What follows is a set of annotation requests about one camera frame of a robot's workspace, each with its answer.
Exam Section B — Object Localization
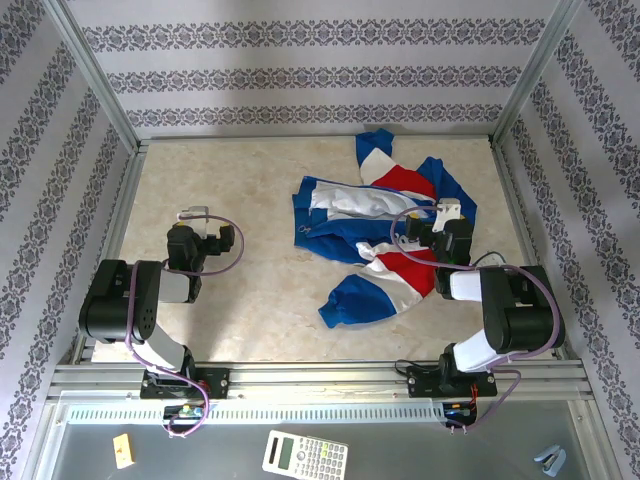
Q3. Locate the blue red white jacket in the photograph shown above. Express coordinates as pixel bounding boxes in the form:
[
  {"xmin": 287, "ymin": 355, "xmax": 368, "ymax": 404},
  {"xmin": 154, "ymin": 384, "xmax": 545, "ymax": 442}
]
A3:
[{"xmin": 292, "ymin": 128, "xmax": 479, "ymax": 330}]

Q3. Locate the small yellow block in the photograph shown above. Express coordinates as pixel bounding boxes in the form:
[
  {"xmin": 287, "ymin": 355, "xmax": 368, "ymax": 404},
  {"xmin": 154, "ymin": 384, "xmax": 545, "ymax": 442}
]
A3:
[{"xmin": 112, "ymin": 433, "xmax": 136, "ymax": 470}]

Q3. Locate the white calculator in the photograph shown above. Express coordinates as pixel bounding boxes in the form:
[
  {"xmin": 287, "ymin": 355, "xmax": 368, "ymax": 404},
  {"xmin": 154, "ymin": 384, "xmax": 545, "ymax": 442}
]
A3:
[{"xmin": 262, "ymin": 429, "xmax": 350, "ymax": 480}]

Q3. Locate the blue stapler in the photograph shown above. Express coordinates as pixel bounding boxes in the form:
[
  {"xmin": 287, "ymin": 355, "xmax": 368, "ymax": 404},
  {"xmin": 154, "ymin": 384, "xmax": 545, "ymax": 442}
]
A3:
[{"xmin": 533, "ymin": 446, "xmax": 568, "ymax": 476}]

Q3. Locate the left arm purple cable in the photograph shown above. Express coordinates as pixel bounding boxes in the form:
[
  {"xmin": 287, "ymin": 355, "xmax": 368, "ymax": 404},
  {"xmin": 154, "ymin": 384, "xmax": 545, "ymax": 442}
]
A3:
[{"xmin": 123, "ymin": 213, "xmax": 246, "ymax": 439}]

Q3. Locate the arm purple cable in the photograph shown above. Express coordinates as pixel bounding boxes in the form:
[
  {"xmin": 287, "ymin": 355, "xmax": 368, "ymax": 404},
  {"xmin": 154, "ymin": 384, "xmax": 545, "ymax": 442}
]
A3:
[
  {"xmin": 390, "ymin": 205, "xmax": 562, "ymax": 434},
  {"xmin": 123, "ymin": 213, "xmax": 246, "ymax": 439}
]

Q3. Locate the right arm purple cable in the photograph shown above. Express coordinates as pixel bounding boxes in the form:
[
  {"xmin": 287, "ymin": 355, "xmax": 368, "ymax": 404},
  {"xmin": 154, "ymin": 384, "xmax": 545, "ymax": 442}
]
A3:
[{"xmin": 390, "ymin": 205, "xmax": 562, "ymax": 434}]

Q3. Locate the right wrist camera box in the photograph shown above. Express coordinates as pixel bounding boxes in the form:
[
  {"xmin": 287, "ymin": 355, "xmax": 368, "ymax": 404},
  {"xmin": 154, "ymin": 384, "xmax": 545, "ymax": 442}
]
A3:
[{"xmin": 432, "ymin": 198, "xmax": 463, "ymax": 233}]

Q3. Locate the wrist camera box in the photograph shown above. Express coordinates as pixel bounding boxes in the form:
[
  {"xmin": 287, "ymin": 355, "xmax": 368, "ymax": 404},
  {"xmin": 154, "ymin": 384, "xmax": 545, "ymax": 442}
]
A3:
[
  {"xmin": 178, "ymin": 203, "xmax": 212, "ymax": 239},
  {"xmin": 432, "ymin": 198, "xmax": 463, "ymax": 233}
]

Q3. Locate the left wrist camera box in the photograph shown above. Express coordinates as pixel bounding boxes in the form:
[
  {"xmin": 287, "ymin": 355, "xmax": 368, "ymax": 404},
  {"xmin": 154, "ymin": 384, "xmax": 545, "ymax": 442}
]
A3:
[{"xmin": 178, "ymin": 203, "xmax": 212, "ymax": 239}]

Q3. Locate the aluminium side rail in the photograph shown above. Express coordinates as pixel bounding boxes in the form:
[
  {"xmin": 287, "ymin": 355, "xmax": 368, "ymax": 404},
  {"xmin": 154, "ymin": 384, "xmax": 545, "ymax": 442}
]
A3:
[
  {"xmin": 73, "ymin": 144, "xmax": 147, "ymax": 362},
  {"xmin": 491, "ymin": 139, "xmax": 576, "ymax": 361}
]

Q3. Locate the aluminium back rail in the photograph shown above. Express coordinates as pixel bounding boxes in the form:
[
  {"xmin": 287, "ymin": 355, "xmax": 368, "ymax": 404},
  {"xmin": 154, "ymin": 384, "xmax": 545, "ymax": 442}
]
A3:
[{"xmin": 137, "ymin": 133, "xmax": 496, "ymax": 147}]

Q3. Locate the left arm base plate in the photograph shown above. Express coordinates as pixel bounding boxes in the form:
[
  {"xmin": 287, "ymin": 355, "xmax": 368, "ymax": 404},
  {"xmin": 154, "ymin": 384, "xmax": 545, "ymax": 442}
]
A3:
[{"xmin": 140, "ymin": 366, "xmax": 232, "ymax": 400}]

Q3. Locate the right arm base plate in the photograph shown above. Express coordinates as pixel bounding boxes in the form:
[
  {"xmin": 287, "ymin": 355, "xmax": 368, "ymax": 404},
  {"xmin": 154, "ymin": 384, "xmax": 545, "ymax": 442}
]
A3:
[{"xmin": 405, "ymin": 363, "xmax": 498, "ymax": 399}]

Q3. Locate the aluminium frame post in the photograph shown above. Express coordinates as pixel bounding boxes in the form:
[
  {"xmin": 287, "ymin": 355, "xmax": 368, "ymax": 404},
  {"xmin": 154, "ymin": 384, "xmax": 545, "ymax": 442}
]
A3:
[
  {"xmin": 42, "ymin": 0, "xmax": 142, "ymax": 151},
  {"xmin": 491, "ymin": 0, "xmax": 584, "ymax": 149}
]

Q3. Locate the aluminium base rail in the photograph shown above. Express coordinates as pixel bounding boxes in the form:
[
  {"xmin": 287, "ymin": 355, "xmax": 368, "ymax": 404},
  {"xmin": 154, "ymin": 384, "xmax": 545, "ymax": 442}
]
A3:
[{"xmin": 47, "ymin": 360, "xmax": 594, "ymax": 402}]

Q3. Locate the white slotted cable duct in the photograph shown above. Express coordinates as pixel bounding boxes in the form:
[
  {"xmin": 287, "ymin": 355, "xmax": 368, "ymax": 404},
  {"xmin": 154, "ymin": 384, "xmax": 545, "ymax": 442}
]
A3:
[{"xmin": 67, "ymin": 402, "xmax": 451, "ymax": 426}]

